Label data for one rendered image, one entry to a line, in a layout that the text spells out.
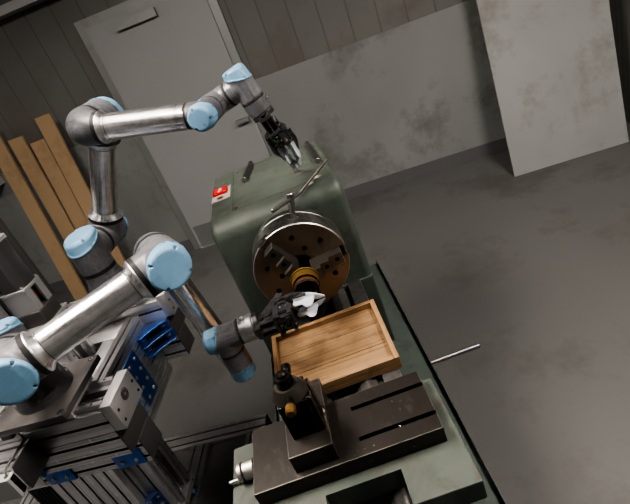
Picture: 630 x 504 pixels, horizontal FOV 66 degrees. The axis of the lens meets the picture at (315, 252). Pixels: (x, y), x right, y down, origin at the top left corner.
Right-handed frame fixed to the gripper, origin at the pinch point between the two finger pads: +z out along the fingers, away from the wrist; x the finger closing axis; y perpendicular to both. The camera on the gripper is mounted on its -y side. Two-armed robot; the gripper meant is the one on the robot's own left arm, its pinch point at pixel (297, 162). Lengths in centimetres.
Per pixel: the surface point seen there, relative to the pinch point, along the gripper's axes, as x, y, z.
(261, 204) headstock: -18.6, -2.5, 5.9
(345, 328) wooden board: -15, 31, 45
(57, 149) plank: -182, -274, -44
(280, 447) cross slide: -35, 75, 31
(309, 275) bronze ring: -13.8, 29.9, 21.8
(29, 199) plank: -233, -274, -25
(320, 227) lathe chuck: -4.1, 18.3, 15.8
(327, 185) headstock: 4.0, 0.3, 12.3
